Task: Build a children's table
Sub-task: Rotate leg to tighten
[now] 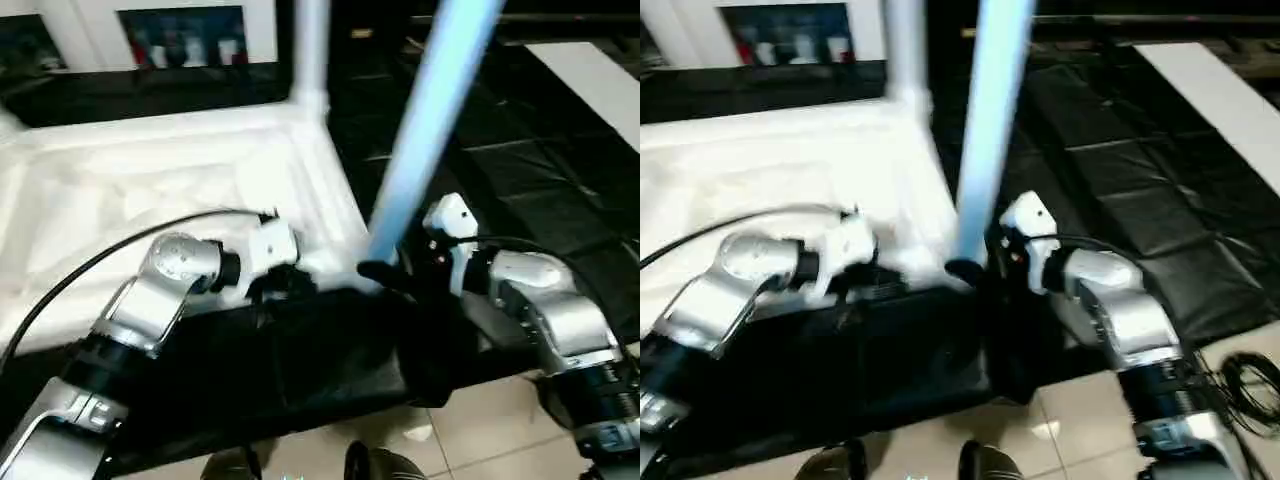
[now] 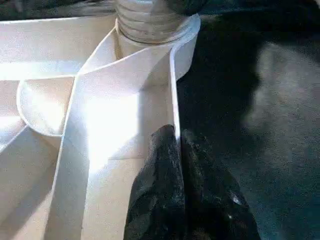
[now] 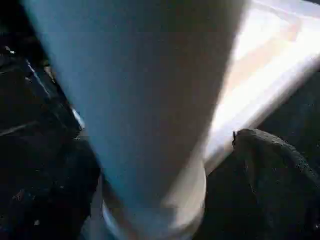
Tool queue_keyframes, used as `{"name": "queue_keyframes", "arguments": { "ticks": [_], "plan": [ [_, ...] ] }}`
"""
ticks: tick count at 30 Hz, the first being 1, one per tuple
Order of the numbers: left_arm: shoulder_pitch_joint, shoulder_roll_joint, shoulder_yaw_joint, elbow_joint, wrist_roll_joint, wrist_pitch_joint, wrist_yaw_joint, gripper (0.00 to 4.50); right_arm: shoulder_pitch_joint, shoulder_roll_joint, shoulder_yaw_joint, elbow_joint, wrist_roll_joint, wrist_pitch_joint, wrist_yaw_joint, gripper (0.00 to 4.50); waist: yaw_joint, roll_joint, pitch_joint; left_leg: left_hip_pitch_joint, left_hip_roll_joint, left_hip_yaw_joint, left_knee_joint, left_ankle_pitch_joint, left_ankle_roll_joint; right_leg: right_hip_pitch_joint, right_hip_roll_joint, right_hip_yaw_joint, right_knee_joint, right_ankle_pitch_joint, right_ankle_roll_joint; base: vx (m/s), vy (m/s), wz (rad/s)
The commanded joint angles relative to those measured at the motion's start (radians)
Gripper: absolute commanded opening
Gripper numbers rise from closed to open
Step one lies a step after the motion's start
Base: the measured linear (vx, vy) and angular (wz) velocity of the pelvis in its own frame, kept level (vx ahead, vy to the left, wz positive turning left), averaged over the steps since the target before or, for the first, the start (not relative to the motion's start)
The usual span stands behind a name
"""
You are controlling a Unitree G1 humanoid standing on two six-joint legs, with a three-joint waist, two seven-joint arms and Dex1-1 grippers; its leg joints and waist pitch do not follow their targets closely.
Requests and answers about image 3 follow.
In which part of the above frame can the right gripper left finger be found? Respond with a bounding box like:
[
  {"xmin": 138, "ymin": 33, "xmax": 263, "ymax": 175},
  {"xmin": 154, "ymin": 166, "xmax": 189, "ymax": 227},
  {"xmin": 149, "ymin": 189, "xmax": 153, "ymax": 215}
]
[{"xmin": 0, "ymin": 139, "xmax": 108, "ymax": 240}]

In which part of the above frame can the white plastic table top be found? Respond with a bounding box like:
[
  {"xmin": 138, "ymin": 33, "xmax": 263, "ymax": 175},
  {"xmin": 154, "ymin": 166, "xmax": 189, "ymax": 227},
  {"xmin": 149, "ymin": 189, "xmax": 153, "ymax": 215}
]
[{"xmin": 202, "ymin": 0, "xmax": 320, "ymax": 173}]

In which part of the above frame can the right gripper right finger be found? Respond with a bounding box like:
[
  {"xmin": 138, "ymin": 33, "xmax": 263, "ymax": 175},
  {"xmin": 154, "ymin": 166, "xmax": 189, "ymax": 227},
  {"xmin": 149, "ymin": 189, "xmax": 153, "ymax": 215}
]
[{"xmin": 206, "ymin": 128, "xmax": 320, "ymax": 240}]

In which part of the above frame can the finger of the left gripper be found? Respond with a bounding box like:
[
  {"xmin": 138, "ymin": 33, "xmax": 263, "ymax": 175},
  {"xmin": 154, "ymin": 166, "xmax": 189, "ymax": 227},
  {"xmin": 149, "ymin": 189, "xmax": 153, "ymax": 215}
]
[
  {"xmin": 26, "ymin": 37, "xmax": 79, "ymax": 121},
  {"xmin": 0, "ymin": 62, "xmax": 84, "ymax": 141}
]

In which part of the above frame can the black work mat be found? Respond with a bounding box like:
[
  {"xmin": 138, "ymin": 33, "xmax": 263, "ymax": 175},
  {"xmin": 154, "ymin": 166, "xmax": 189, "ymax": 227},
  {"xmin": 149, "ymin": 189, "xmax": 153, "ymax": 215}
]
[{"xmin": 0, "ymin": 0, "xmax": 320, "ymax": 240}]

